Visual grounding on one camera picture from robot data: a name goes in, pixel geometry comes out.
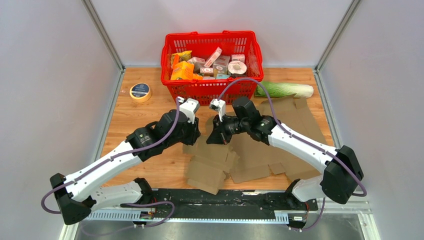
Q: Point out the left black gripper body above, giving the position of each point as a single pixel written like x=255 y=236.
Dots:
x=188 y=135

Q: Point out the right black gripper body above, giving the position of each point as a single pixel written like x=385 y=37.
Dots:
x=232 y=126

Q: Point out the small brown cardboard box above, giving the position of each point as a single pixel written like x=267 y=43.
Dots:
x=210 y=165

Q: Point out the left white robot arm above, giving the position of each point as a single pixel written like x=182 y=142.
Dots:
x=82 y=192

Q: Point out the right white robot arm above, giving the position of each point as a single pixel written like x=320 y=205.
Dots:
x=340 y=172

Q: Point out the beige carton box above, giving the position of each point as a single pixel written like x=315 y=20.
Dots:
x=220 y=65

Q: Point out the orange snack box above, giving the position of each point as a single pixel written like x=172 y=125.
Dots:
x=182 y=71

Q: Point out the small pink box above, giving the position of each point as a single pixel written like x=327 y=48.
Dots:
x=238 y=57

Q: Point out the grey white box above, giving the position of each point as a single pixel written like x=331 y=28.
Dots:
x=198 y=63

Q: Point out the pink white long box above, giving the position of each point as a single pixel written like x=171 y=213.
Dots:
x=213 y=57

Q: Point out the red plastic shopping basket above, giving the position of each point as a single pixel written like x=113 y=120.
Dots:
x=204 y=86

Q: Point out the large flat cardboard sheet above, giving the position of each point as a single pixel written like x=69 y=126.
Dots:
x=273 y=149

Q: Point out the green napa cabbage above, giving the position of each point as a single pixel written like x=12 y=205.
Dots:
x=284 y=89

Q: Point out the yellow tape roll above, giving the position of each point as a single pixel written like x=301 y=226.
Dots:
x=140 y=92

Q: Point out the yellow snack bag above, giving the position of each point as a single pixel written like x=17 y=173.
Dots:
x=180 y=57

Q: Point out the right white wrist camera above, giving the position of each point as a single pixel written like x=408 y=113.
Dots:
x=219 y=106

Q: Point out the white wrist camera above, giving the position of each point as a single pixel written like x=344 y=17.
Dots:
x=219 y=106
x=189 y=107

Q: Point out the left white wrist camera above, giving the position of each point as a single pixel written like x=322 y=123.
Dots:
x=189 y=107

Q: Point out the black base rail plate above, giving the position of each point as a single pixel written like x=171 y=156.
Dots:
x=230 y=204

